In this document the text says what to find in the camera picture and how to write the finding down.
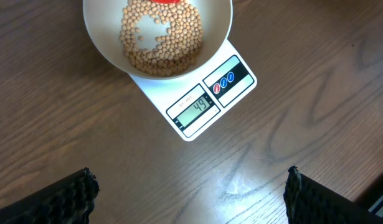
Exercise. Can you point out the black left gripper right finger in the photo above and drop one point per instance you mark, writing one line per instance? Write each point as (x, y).
(308, 202)

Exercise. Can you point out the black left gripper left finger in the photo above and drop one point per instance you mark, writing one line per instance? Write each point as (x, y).
(69, 200)

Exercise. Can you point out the red plastic measuring scoop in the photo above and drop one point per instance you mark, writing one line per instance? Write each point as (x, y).
(166, 1)

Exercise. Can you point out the white digital kitchen scale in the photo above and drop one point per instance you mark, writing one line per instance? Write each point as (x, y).
(195, 101)

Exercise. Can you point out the cream round bowl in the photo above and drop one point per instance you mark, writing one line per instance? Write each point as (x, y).
(102, 20)

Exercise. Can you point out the soybeans pile in bowl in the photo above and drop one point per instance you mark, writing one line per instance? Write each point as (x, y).
(175, 51)

